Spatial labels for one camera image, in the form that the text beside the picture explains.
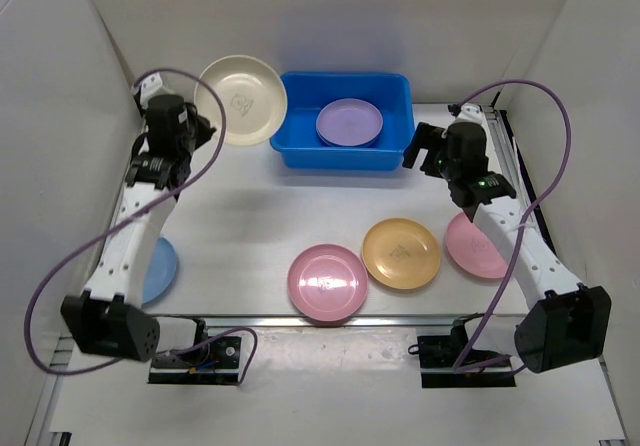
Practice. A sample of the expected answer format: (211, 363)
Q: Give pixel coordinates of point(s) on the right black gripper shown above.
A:
(425, 137)

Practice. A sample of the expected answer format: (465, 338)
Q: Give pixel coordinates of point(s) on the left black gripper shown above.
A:
(205, 129)

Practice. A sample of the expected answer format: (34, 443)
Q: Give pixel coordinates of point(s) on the cream plate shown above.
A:
(253, 95)

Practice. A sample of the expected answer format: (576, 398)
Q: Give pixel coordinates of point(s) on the purple plate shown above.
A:
(349, 123)

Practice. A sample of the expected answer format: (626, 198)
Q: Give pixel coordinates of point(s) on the pink plate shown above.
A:
(327, 283)
(472, 251)

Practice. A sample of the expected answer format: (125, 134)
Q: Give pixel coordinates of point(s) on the yellow plate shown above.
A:
(401, 254)

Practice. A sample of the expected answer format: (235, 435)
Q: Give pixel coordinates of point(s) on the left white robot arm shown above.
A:
(106, 319)

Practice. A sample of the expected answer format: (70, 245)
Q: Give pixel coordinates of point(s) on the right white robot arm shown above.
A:
(567, 320)

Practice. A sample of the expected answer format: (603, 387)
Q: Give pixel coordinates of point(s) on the blue plastic bin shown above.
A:
(308, 93)

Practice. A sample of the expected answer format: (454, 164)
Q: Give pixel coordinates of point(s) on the blue plate front left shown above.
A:
(161, 271)

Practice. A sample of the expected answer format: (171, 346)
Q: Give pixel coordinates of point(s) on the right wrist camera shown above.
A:
(467, 112)

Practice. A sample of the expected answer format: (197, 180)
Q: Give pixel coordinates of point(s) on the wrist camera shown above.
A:
(149, 87)
(467, 112)

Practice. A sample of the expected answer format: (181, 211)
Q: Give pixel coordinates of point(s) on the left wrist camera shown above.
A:
(149, 87)

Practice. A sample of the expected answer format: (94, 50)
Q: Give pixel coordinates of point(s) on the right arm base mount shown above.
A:
(437, 354)

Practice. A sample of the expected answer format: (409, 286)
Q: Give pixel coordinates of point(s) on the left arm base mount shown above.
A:
(192, 353)

